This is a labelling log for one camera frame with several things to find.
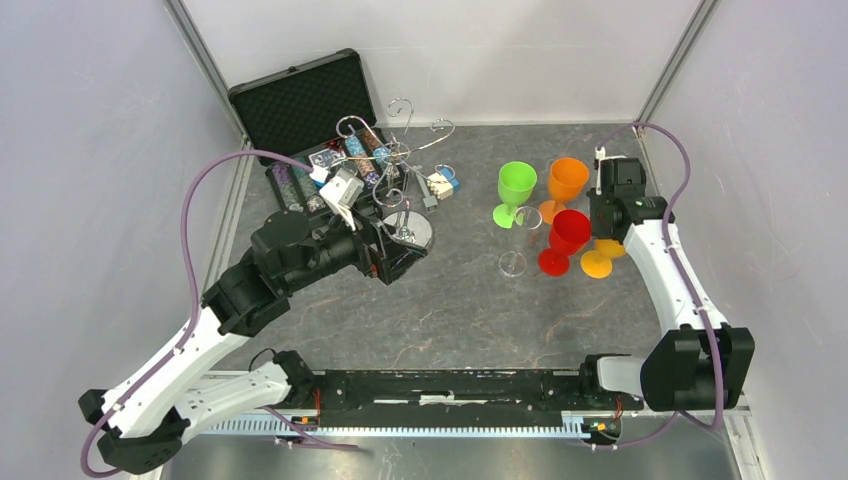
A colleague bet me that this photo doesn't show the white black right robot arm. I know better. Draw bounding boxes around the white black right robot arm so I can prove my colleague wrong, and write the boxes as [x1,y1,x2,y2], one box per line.
[577,153,755,412]

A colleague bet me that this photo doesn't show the grey white blue brick toy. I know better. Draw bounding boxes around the grey white blue brick toy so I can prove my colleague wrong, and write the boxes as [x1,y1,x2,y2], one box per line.
[412,164,460,213]

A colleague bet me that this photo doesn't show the orange plastic wine glass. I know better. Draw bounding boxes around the orange plastic wine glass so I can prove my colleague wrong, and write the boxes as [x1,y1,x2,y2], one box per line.
[539,157,590,224]

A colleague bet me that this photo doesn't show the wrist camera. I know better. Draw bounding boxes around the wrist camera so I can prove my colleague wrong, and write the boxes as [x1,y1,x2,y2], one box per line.
[594,146,625,196]
[309,166,365,231]

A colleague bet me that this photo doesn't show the chrome wire glass rack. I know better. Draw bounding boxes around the chrome wire glass rack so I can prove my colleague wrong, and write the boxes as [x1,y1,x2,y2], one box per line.
[336,115,456,249]

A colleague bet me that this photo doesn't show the red plastic wine glass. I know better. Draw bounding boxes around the red plastic wine glass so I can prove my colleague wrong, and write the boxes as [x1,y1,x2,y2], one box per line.
[537,210,591,277]

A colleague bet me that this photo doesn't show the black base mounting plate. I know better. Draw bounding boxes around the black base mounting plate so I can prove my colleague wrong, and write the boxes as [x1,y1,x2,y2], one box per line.
[280,369,644,428]

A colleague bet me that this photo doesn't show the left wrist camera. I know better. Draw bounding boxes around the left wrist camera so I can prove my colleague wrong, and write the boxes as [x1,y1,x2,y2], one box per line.
[309,166,365,231]

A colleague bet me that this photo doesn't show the yellow plastic wine glass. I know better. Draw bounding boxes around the yellow plastic wine glass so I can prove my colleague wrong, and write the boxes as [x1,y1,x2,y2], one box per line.
[580,239,626,279]

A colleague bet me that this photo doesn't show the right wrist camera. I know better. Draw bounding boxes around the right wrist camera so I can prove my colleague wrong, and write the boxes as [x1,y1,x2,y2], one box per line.
[594,146,625,196]

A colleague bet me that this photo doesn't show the slotted cable duct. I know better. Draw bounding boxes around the slotted cable duct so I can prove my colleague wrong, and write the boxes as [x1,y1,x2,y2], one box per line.
[202,411,590,440]

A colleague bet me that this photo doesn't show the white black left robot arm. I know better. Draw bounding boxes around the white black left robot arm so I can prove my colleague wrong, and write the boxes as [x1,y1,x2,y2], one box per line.
[79,210,434,475]

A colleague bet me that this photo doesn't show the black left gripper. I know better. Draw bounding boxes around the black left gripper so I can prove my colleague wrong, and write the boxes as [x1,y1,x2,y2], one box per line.
[282,201,427,294]

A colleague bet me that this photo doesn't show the green plastic wine glass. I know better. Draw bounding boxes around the green plastic wine glass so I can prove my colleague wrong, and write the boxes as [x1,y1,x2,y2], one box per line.
[492,161,538,229]

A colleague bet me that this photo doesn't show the black poker chip case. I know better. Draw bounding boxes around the black poker chip case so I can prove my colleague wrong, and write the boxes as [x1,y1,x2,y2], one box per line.
[228,48,388,227]

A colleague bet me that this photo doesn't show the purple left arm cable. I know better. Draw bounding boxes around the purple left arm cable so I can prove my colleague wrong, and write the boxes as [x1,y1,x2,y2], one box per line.
[79,149,362,480]

